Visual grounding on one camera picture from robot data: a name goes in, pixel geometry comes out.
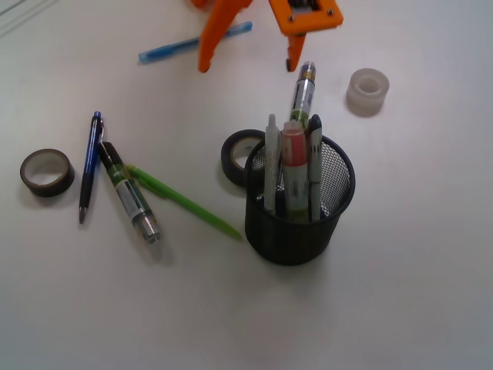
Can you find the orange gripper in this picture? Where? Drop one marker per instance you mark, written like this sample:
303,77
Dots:
294,18

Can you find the red cap marker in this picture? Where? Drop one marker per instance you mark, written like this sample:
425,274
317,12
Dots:
295,171

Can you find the dark blue pen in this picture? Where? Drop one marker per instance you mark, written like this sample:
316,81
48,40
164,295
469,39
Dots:
95,136

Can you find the black cap marker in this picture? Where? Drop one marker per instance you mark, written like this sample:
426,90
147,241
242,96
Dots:
135,204

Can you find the light blue pen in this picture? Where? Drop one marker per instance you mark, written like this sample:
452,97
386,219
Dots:
166,51

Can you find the marker behind pen holder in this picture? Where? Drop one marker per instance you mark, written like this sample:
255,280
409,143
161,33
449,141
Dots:
303,94

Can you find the white dark-capped pen in holder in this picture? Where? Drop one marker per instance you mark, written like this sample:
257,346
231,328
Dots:
314,141

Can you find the black mesh pen holder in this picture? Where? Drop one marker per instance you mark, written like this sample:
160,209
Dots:
277,239

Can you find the clear tape roll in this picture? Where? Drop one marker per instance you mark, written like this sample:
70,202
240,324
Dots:
366,92

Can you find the black tape roll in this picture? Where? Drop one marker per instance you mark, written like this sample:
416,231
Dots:
240,144

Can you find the green mechanical pencil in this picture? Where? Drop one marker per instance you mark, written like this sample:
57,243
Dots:
162,190

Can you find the brown tape roll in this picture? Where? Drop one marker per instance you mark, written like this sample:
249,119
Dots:
47,172

